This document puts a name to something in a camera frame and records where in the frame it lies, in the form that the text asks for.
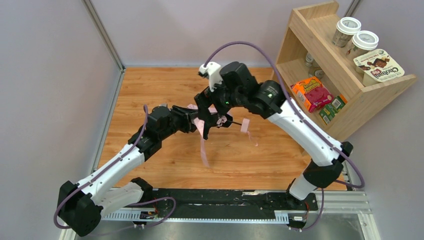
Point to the green snack box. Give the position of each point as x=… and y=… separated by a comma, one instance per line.
x=329, y=111

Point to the pink folding umbrella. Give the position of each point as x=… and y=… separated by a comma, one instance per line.
x=221, y=122

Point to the paper coffee cup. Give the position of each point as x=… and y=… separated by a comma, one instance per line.
x=346, y=28
x=361, y=43

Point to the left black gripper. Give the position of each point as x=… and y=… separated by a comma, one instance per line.
x=175, y=117

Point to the glass jar on shelf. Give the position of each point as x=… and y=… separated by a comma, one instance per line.
x=314, y=70

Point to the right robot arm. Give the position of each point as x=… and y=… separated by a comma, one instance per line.
x=233, y=85

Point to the orange pink snack box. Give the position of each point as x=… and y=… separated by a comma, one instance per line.
x=312, y=93

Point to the wooden shelf rack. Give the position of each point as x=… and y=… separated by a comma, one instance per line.
x=310, y=30

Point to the left paper coffee cup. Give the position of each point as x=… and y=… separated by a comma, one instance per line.
x=346, y=28

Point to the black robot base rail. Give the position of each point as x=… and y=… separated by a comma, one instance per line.
x=221, y=206

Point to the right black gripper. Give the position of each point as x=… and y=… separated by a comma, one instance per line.
x=205, y=108

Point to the Chobani flip yogurt pack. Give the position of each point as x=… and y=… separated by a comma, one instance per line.
x=377, y=66

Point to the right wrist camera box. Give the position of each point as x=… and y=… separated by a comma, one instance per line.
x=212, y=72

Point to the right paper coffee cup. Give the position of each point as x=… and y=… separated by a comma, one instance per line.
x=361, y=43

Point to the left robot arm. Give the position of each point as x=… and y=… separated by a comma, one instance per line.
x=83, y=204

